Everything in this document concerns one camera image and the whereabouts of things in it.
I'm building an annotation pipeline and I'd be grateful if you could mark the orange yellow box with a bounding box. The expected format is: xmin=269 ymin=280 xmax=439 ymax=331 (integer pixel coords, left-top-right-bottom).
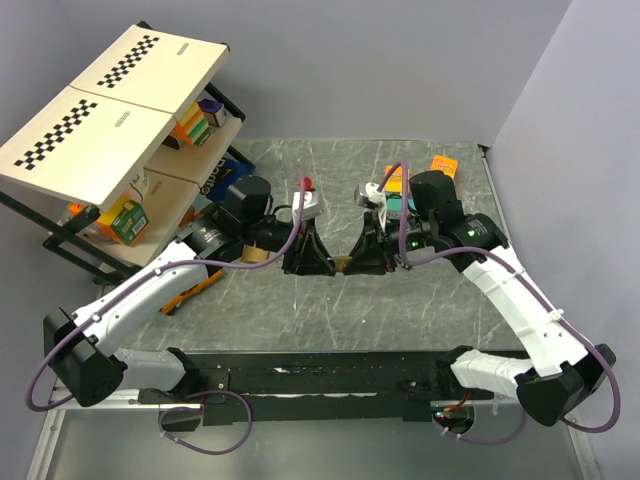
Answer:
xmin=430 ymin=155 xmax=458 ymax=179
xmin=384 ymin=167 xmax=403 ymax=195

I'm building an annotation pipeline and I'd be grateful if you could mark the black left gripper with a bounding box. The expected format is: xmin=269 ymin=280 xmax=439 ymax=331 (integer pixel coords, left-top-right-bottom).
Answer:
xmin=241 ymin=212 xmax=336 ymax=275

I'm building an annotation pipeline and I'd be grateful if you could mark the orange yellow box right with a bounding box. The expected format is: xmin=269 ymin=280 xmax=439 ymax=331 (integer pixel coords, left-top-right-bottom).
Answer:
xmin=430 ymin=155 xmax=458 ymax=179

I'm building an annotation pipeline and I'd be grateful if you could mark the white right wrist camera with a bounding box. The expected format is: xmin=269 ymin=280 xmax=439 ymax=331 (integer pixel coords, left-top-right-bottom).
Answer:
xmin=354 ymin=182 xmax=388 ymax=229

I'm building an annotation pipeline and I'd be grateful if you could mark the checkerboard calibration board upper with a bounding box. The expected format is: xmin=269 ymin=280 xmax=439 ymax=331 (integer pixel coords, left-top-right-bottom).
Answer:
xmin=71 ymin=25 xmax=229 ymax=118

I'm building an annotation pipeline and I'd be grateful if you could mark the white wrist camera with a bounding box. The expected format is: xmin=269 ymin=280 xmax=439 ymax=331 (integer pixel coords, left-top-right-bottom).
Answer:
xmin=354 ymin=182 xmax=388 ymax=229
xmin=291 ymin=176 xmax=325 ymax=221

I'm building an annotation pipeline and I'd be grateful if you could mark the cardboard box on shelf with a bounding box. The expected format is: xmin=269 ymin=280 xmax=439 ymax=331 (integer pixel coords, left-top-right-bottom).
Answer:
xmin=123 ymin=170 xmax=198 ymax=209

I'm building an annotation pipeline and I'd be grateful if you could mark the small brass padlock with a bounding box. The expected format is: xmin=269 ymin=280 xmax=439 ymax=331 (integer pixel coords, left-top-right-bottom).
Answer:
xmin=333 ymin=255 xmax=352 ymax=272

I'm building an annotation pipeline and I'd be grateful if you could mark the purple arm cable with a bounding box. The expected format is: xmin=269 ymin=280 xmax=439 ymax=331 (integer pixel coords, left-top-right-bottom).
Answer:
xmin=24 ymin=169 xmax=307 ymax=455
xmin=377 ymin=160 xmax=622 ymax=446

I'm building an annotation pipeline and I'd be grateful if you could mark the checkerboard calibration board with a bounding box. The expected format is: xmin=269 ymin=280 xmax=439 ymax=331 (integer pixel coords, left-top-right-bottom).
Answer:
xmin=1 ymin=87 xmax=175 ymax=210
xmin=71 ymin=25 xmax=229 ymax=118

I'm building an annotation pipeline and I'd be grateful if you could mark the black frame wooden shelf rack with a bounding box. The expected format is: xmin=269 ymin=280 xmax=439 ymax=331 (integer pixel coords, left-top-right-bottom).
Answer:
xmin=0 ymin=20 xmax=247 ymax=311

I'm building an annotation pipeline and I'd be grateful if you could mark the teal oreo box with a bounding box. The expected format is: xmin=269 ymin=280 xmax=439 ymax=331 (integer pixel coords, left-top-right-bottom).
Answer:
xmin=386 ymin=194 xmax=415 ymax=216

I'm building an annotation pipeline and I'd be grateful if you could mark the large brass padlock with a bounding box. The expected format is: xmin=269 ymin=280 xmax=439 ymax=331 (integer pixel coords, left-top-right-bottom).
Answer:
xmin=240 ymin=245 xmax=270 ymax=264

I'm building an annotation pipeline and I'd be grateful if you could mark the orange yellow box left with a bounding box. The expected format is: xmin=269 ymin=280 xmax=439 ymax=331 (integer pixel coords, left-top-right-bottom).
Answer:
xmin=384 ymin=167 xmax=403 ymax=195

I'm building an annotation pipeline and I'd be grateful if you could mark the checkerboard calibration board lower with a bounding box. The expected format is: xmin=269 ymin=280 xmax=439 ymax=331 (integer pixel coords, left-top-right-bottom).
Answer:
xmin=1 ymin=87 xmax=175 ymax=210

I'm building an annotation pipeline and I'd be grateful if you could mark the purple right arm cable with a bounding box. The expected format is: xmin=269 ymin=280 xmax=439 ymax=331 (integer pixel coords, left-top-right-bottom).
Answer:
xmin=377 ymin=160 xmax=622 ymax=446

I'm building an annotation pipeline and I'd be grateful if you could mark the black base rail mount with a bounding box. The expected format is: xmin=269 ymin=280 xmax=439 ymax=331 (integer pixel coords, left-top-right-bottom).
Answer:
xmin=137 ymin=349 xmax=511 ymax=434

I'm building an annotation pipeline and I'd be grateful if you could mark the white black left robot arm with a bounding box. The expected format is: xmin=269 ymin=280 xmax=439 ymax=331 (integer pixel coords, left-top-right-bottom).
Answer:
xmin=43 ymin=175 xmax=320 ymax=407

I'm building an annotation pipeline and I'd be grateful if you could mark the orange snack bag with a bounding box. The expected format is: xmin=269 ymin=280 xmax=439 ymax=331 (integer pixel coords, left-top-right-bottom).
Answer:
xmin=160 ymin=270 xmax=224 ymax=316

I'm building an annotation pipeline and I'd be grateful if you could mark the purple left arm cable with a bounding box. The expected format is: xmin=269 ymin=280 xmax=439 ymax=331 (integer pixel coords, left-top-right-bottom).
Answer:
xmin=24 ymin=169 xmax=307 ymax=455

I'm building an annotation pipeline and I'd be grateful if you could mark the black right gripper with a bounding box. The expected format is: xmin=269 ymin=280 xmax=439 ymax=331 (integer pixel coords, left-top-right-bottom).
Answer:
xmin=342 ymin=209 xmax=436 ymax=275

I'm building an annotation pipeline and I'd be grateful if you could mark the purple white small box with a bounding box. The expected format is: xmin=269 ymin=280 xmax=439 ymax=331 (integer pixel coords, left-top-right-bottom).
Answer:
xmin=198 ymin=99 xmax=229 ymax=128

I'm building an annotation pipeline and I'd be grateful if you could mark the green orange box on shelf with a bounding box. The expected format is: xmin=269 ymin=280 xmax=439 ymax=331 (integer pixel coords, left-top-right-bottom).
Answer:
xmin=95 ymin=196 xmax=149 ymax=246

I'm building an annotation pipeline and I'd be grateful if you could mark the blue doritos bag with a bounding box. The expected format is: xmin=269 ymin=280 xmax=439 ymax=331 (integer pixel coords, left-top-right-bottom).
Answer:
xmin=200 ymin=157 xmax=255 ymax=202

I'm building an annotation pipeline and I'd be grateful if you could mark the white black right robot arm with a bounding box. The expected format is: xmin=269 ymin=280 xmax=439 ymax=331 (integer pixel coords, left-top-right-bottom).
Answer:
xmin=343 ymin=171 xmax=621 ymax=431

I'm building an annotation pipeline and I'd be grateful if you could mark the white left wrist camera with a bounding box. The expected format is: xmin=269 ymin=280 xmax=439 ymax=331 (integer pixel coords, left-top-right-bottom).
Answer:
xmin=291 ymin=176 xmax=325 ymax=221

